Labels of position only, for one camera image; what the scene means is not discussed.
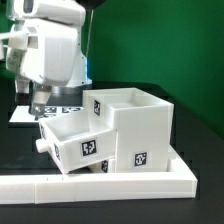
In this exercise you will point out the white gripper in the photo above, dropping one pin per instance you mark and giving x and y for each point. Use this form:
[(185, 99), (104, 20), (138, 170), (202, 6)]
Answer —
[(58, 47)]

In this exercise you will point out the white drawer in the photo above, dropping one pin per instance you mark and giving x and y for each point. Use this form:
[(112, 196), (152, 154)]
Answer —
[(106, 166), (76, 140)]

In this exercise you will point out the white drawer cabinet box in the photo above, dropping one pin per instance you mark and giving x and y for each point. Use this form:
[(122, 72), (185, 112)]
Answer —
[(143, 123)]

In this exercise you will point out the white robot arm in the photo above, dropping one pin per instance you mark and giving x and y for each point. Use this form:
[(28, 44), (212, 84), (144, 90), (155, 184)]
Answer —
[(67, 12)]

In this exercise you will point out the fiducial marker sheet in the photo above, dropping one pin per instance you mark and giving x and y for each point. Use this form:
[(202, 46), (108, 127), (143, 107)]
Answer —
[(21, 113)]

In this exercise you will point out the white L-shaped fence wall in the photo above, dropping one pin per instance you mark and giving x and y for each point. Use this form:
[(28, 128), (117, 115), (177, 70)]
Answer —
[(177, 181)]

